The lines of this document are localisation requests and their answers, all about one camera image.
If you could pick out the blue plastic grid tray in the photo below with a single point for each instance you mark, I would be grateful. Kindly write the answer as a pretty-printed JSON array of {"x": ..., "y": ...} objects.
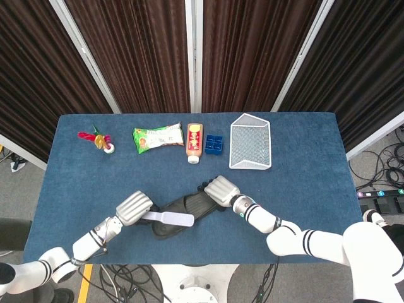
[{"x": 214, "y": 145}]

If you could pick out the black foot pedal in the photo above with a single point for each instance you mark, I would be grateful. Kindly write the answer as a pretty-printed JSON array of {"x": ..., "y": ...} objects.
[{"x": 388, "y": 204}]

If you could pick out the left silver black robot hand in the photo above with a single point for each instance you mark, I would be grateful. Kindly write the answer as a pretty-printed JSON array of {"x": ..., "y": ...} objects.
[{"x": 134, "y": 208}]

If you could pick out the yellow floor tape strip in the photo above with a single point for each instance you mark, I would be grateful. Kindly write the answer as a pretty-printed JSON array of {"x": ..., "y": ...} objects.
[{"x": 85, "y": 284}]

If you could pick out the red label sauce bottle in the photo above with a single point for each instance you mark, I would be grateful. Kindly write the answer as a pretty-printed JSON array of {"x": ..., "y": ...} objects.
[{"x": 194, "y": 142}]

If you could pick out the blue table cloth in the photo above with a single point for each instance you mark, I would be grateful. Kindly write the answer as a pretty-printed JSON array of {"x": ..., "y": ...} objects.
[{"x": 300, "y": 189}]

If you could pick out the brown curtain partition panel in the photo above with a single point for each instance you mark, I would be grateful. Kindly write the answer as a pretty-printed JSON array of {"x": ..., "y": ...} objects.
[
  {"x": 139, "y": 57},
  {"x": 28, "y": 79},
  {"x": 252, "y": 53},
  {"x": 360, "y": 72}
]

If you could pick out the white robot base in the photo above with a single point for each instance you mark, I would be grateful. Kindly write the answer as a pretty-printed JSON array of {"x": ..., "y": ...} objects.
[{"x": 194, "y": 281}]

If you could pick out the lilac plastic brush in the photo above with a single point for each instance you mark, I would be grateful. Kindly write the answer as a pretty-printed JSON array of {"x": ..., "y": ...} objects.
[{"x": 175, "y": 219}]

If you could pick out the colourful feather shuttlecock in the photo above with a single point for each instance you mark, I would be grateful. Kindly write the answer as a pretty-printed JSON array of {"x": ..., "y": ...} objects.
[{"x": 100, "y": 141}]

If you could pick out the white crumpled floor object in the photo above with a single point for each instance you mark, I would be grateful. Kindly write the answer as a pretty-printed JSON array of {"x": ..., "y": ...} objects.
[{"x": 15, "y": 166}]

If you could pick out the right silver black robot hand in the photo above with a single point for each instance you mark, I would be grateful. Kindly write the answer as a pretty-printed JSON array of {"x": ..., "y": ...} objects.
[{"x": 221, "y": 191}]

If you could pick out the black rubber slipper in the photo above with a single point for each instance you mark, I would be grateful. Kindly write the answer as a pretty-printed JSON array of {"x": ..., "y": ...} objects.
[{"x": 199, "y": 205}]

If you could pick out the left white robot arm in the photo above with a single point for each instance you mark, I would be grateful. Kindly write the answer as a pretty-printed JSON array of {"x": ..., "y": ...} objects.
[{"x": 85, "y": 244}]

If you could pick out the green white snack bag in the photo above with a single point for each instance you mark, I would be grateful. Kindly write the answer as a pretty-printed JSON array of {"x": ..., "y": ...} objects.
[{"x": 158, "y": 137}]

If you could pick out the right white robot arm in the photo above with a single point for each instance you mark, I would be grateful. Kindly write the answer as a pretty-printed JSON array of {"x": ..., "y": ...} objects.
[{"x": 315, "y": 244}]

